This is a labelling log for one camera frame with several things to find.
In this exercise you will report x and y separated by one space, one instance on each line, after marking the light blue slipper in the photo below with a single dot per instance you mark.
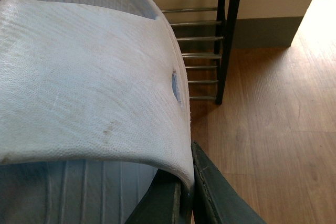
95 114

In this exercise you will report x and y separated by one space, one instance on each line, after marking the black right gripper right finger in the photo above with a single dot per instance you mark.
215 200

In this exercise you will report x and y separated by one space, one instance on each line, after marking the black metal shoe rack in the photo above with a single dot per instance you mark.
210 37

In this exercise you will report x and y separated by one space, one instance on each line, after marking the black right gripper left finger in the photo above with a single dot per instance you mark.
161 203

